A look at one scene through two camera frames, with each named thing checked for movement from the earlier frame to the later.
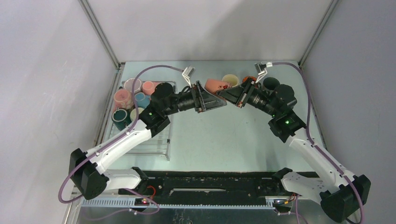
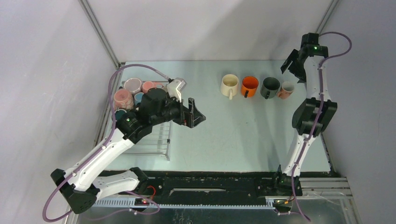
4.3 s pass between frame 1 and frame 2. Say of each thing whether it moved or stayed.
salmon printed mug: moved
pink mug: stayed
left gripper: moved
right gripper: moved
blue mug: stayed
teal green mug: stayed
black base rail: stayed
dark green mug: stayed
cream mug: stayed
